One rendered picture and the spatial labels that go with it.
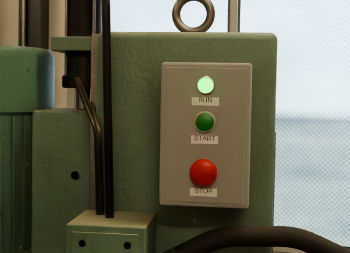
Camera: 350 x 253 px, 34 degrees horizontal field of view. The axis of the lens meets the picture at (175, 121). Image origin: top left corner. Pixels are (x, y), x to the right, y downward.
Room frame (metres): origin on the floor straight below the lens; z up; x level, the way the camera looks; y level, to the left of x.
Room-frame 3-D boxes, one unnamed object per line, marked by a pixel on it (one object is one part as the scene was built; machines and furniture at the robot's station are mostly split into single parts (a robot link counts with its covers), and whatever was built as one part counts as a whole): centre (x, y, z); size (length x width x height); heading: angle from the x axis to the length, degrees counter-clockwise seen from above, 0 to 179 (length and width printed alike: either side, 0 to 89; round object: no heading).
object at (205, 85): (0.63, -0.03, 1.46); 0.02 x 0.01 x 0.02; 83
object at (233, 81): (0.66, -0.04, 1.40); 0.10 x 0.06 x 0.16; 83
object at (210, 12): (0.80, -0.02, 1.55); 0.06 x 0.02 x 0.06; 83
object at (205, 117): (0.63, -0.03, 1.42); 0.02 x 0.01 x 0.02; 83
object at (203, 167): (0.62, -0.03, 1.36); 0.03 x 0.01 x 0.03; 83
